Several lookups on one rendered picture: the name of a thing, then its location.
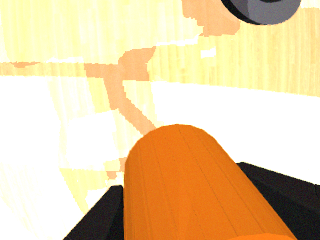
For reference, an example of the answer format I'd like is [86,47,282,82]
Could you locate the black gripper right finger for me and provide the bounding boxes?
[236,161,320,240]

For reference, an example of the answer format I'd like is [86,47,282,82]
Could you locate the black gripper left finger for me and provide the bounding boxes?
[63,184,124,240]

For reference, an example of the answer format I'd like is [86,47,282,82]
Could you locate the grey round pedestal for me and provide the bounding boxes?
[221,0,301,25]

